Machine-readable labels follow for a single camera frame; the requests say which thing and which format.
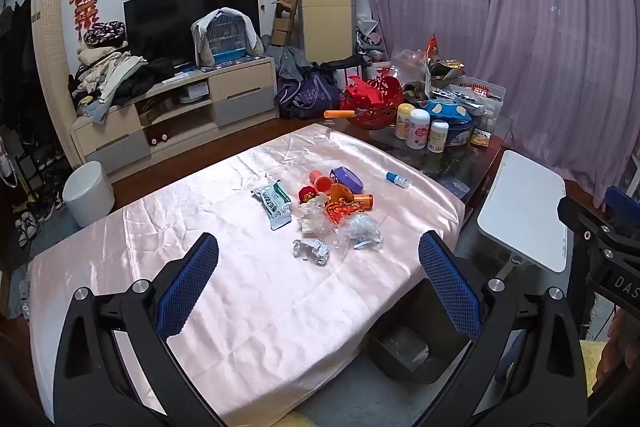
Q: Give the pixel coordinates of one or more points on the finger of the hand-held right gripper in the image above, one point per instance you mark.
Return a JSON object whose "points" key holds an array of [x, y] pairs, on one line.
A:
{"points": [[580, 219], [622, 198]]}

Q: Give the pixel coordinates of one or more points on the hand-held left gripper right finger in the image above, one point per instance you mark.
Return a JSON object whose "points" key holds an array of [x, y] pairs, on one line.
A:
{"points": [[450, 292]]}

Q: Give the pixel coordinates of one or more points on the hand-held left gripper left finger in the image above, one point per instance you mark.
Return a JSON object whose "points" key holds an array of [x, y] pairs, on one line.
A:
{"points": [[187, 287]]}

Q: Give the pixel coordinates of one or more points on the black trash bin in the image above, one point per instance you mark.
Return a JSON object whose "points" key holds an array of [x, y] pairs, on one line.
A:
{"points": [[400, 357]]}

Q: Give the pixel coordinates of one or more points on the orange paper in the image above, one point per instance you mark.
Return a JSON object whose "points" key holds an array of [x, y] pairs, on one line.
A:
{"points": [[340, 194]]}

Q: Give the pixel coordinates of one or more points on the red fabric lantern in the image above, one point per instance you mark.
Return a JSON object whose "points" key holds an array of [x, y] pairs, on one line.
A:
{"points": [[306, 194]]}

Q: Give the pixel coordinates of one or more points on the person's right hand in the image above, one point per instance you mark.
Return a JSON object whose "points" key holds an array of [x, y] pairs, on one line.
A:
{"points": [[620, 349]]}

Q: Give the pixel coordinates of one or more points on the pink satin tablecloth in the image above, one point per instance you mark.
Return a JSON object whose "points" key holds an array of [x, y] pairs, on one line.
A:
{"points": [[225, 307]]}

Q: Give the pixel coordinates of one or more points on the yellow plush cushion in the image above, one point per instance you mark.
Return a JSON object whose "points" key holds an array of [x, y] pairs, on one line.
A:
{"points": [[589, 367]]}

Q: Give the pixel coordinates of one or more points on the crumpled clear plastic wrapper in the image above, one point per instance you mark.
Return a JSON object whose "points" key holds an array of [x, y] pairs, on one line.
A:
{"points": [[362, 229]]}

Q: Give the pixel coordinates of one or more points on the green white snack packet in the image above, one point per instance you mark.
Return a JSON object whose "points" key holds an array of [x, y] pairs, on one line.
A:
{"points": [[272, 204]]}

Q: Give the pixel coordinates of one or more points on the orange printed tube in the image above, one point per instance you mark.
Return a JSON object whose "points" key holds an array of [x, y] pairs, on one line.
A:
{"points": [[365, 202]]}

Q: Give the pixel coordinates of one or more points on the small yellow box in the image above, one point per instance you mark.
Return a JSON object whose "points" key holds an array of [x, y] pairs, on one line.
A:
{"points": [[482, 138]]}

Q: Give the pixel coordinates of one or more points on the small blue white bottle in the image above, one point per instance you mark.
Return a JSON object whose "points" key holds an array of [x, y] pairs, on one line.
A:
{"points": [[395, 177]]}

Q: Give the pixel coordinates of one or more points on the glass coffee table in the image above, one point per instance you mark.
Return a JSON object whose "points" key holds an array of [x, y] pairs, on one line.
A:
{"points": [[450, 162]]}

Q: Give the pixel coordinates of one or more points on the crumpled silver foil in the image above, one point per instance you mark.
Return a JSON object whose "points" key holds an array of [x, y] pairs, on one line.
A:
{"points": [[312, 251]]}

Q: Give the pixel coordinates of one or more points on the white round bin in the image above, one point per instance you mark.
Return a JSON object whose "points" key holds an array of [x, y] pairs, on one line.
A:
{"points": [[87, 197]]}

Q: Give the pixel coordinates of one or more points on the red gold foil wrapper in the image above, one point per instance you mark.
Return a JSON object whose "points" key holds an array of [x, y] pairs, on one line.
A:
{"points": [[334, 213]]}

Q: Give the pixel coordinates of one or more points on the crumpled clear plastic film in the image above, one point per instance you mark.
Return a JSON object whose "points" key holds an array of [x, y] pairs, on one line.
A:
{"points": [[312, 217]]}

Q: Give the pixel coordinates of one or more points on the clear plastic storage box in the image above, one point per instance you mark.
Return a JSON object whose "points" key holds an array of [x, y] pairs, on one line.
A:
{"points": [[487, 107]]}

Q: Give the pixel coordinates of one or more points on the purple plastic dish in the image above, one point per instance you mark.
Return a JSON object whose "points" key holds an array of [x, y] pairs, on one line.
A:
{"points": [[350, 179]]}

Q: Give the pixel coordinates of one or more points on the blue snack bag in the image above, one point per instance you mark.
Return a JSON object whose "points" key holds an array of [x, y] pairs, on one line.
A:
{"points": [[456, 127]]}

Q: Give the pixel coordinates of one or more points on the pink label white bottle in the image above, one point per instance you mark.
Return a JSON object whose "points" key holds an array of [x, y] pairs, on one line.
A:
{"points": [[417, 132]]}

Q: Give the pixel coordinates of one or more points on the pairs of shoes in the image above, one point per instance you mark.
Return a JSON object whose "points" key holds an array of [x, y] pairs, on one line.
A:
{"points": [[35, 217]]}

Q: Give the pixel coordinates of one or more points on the pink silicone cone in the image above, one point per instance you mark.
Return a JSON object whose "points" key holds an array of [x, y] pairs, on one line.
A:
{"points": [[322, 181]]}

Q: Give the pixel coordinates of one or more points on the yellow cap white bottle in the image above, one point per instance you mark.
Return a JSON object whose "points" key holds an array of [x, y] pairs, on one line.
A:
{"points": [[404, 122]]}

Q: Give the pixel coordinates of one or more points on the red lattice basket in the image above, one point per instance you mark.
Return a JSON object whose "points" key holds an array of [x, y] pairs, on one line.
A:
{"points": [[375, 116]]}

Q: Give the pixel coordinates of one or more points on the gold black box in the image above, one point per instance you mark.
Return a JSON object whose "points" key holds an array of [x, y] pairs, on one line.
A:
{"points": [[447, 69]]}

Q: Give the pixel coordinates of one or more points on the beige grey television stand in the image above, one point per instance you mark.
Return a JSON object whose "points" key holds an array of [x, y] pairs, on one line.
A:
{"points": [[240, 82]]}

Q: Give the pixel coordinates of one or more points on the red paper decoration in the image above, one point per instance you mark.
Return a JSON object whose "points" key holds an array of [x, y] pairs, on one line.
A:
{"points": [[370, 87]]}

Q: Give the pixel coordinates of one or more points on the pile of clothes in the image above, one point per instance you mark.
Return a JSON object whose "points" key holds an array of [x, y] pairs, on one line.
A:
{"points": [[115, 77]]}

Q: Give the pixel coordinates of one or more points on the purple duffel bag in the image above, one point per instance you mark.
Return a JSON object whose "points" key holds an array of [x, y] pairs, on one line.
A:
{"points": [[305, 94]]}

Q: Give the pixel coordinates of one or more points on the purple curtain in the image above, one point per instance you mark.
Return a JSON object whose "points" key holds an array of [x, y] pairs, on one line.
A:
{"points": [[500, 7]]}

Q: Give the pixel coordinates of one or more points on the clear plastic bags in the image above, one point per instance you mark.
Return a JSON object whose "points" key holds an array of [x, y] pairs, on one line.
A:
{"points": [[407, 62]]}

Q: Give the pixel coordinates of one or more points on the bird cage with cloth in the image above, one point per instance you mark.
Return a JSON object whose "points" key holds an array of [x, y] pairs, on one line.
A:
{"points": [[202, 47]]}

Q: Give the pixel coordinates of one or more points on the grey jacket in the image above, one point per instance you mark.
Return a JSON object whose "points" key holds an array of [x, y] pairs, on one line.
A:
{"points": [[292, 59]]}

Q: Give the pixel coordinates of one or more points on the blue white birdcage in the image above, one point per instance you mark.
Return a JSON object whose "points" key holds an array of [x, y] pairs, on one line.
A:
{"points": [[225, 38]]}

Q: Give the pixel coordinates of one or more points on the grey cloth heap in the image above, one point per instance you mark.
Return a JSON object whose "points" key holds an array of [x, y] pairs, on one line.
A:
{"points": [[370, 39]]}

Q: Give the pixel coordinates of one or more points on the dark patterned hat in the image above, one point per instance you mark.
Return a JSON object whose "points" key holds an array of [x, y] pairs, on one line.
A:
{"points": [[105, 34]]}

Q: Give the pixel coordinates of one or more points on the black flat television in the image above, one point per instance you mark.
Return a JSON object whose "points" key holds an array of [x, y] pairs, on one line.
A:
{"points": [[160, 22]]}

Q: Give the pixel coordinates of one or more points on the beige woven panel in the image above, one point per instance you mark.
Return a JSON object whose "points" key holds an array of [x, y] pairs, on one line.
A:
{"points": [[47, 57]]}

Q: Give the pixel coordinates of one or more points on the stacked cardboard boxes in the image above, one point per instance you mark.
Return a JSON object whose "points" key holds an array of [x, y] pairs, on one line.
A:
{"points": [[284, 27]]}

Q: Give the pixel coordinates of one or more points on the hanging dark clothes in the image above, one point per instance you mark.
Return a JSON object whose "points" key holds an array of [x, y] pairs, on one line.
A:
{"points": [[15, 57]]}

